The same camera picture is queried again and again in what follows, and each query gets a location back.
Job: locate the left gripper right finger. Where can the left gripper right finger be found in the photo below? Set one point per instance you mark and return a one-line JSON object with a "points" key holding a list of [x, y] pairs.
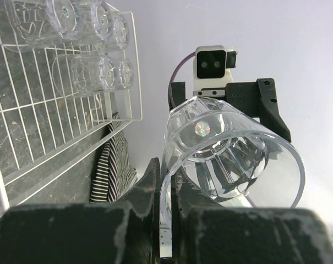
{"points": [[206, 232]]}

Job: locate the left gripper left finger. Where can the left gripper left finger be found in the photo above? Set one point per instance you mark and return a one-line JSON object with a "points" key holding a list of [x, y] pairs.
{"points": [[124, 231]]}

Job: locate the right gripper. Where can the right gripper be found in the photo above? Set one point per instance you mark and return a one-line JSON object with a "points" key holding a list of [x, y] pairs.
{"points": [[255, 99]]}

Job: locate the clear cup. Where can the clear cup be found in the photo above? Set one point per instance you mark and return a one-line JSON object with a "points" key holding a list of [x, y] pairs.
{"points": [[29, 25], [120, 37], [95, 23], [83, 75], [232, 158], [123, 73]]}

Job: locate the white wire dish rack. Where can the white wire dish rack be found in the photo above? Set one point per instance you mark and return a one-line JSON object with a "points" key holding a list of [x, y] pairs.
{"points": [[48, 143]]}

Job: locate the striped cloth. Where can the striped cloth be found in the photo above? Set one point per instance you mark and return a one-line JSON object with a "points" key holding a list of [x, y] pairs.
{"points": [[113, 172]]}

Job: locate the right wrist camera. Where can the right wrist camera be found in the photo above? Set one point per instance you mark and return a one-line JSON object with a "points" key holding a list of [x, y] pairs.
{"points": [[212, 67]]}

